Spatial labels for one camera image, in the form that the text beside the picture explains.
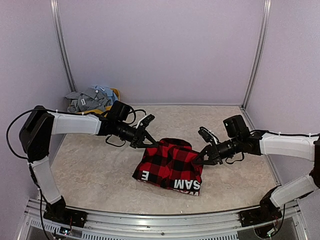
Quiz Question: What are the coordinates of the aluminium front frame rail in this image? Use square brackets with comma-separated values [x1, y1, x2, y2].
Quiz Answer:
[14, 198, 310, 240]

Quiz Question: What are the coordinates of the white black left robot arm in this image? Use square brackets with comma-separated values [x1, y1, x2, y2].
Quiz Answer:
[19, 100, 158, 223]

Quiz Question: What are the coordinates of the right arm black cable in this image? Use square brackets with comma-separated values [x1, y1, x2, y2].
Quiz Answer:
[249, 129, 320, 138]

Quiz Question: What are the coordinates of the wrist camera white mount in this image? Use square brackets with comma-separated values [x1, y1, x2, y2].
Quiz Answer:
[135, 114, 155, 129]
[198, 126, 220, 145]

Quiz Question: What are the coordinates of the grey button shirt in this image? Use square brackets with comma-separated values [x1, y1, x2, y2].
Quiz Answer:
[65, 87, 104, 113]

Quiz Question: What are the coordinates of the left aluminium corner post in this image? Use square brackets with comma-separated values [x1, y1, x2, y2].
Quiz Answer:
[50, 0, 77, 92]

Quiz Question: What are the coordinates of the right aluminium corner post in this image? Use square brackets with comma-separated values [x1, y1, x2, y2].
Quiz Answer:
[239, 0, 272, 111]

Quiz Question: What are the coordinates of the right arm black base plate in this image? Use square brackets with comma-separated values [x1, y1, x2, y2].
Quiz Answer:
[239, 207, 283, 227]

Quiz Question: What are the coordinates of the yellow plastic basket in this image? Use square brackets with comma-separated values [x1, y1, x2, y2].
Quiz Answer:
[98, 86, 121, 111]

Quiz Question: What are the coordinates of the red black plaid shirt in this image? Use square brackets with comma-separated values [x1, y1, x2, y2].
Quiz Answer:
[132, 138, 203, 196]

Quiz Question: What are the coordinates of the aluminium corner post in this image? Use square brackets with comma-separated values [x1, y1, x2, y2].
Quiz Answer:
[239, 0, 272, 111]
[50, 0, 77, 92]

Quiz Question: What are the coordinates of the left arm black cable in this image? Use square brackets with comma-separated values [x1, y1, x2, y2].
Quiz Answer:
[5, 107, 38, 161]

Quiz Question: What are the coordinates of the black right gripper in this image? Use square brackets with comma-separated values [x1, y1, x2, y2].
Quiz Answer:
[193, 135, 242, 165]

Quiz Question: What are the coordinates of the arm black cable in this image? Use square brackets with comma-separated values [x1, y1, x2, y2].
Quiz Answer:
[5, 107, 38, 161]
[249, 129, 320, 138]

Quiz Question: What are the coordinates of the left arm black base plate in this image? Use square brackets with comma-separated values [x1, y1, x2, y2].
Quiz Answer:
[43, 208, 88, 228]

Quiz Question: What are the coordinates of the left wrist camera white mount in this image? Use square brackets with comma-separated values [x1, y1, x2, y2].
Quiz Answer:
[135, 114, 155, 129]

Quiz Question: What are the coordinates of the light blue shirt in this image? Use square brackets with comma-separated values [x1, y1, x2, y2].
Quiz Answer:
[93, 85, 120, 106]

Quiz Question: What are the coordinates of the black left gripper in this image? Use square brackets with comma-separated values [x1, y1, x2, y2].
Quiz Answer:
[114, 120, 158, 148]

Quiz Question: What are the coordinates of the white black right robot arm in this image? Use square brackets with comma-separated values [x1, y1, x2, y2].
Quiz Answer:
[193, 115, 320, 227]

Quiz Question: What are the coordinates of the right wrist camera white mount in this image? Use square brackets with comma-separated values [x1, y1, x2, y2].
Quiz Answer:
[198, 126, 220, 145]

